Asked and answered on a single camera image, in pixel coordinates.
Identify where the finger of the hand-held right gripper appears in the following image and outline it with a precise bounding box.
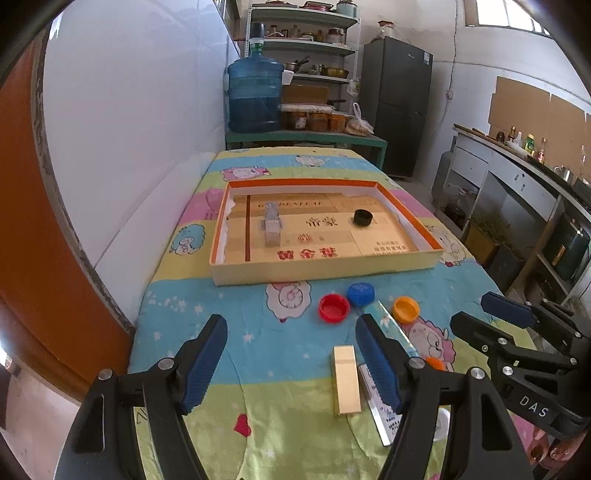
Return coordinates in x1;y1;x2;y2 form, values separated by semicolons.
480;292;578;342
450;311;571;384

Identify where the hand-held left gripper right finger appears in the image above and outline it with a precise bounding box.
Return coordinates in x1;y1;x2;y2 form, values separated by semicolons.
355;314;532;480

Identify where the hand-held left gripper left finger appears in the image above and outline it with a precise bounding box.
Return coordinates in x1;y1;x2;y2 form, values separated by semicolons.
55;314;229;480

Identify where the white slim box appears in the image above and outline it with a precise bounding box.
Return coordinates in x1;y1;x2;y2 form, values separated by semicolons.
358;364;404;447

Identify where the large orange bottle cap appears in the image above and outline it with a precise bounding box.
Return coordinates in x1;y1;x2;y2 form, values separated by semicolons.
392;296;420;323

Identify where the red bottle cap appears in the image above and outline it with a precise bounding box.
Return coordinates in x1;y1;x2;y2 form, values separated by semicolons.
318;294;351;324

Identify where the shallow cardboard tray box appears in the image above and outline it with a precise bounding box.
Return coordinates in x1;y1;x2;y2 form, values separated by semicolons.
210;179;444;287

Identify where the person's right hand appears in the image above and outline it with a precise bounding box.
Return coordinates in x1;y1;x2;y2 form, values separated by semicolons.
526;413;591;468

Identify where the gold rectangular box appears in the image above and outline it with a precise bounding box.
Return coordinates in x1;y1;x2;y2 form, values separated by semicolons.
332;345;363;418

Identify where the blue bottle cap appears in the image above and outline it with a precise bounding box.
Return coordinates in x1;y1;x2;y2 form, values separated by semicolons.
347;282;376;308

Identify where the printed sheep blanket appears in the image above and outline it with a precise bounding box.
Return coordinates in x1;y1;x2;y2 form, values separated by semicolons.
127;148;539;480

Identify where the grey kitchen counter cabinet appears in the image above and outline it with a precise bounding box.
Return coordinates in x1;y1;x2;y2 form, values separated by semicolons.
434;124;591;305

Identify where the clear plastic pack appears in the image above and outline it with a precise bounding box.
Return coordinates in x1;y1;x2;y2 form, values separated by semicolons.
259;200;283;247

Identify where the row of condiment bottles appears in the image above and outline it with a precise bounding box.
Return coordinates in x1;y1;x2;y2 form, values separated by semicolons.
496;126;550;163

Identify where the orange door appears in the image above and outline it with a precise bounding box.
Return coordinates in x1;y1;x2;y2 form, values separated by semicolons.
0;46;136;386

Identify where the cardboard sheet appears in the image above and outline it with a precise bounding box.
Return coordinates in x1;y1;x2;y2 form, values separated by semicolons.
487;76;591;153

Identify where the dark grey refrigerator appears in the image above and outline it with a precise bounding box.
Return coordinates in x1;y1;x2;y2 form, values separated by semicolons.
358;37;433;178

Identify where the green low table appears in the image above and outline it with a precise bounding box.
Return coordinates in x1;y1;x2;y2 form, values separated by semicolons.
225;129;389;171

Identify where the plastic bag of bread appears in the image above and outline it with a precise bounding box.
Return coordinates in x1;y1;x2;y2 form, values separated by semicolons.
345;102;375;136

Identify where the blue water jug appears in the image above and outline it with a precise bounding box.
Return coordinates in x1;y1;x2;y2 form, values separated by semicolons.
226;41;284;134

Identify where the window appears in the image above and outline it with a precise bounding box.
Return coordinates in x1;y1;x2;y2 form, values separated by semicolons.
464;0;551;34

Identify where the white metal shelf rack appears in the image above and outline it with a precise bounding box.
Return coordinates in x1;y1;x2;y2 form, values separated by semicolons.
245;2;361;116

